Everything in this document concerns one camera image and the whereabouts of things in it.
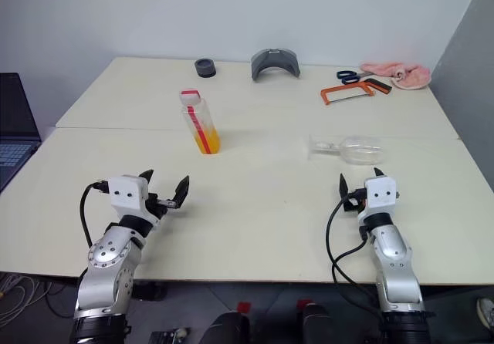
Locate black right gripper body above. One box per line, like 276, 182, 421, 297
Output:
344, 188, 367, 212

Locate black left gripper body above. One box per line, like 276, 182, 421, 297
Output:
144, 191, 178, 220

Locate clear wine glass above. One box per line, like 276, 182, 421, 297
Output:
307, 134, 384, 166

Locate bottle with orange liquid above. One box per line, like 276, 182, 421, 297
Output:
178, 88, 222, 156

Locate clear bottle cap red tape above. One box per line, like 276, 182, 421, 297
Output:
178, 88, 203, 108

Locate orange hacksaw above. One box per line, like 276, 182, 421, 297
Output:
320, 77, 392, 108

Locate pink towel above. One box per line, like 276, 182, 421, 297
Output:
360, 61, 432, 91

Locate dark grey round container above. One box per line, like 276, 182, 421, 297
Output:
195, 58, 218, 79

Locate dark rounded shape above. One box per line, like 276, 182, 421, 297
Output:
300, 303, 341, 344
208, 311, 252, 344

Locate black device on floor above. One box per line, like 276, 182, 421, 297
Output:
148, 327, 191, 344

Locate grey partition panel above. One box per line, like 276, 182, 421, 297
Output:
429, 0, 494, 191

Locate grey curved visor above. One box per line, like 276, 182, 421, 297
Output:
250, 48, 303, 83

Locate dark laptop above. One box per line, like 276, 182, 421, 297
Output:
0, 73, 42, 193

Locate grey shoe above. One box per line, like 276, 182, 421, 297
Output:
476, 296, 494, 328

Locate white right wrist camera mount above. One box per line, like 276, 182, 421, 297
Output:
364, 176, 398, 211

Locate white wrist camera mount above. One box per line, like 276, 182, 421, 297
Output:
364, 176, 398, 211
107, 174, 151, 221

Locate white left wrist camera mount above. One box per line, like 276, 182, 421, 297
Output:
107, 174, 151, 221

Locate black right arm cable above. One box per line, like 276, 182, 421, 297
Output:
326, 189, 387, 324

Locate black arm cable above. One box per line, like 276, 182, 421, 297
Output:
80, 181, 111, 249
326, 189, 387, 324

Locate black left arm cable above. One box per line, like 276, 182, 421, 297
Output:
80, 181, 111, 249

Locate blue handled scissors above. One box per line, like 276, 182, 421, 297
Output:
336, 69, 374, 85

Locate white cables bundle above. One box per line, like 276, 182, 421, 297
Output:
0, 274, 52, 322

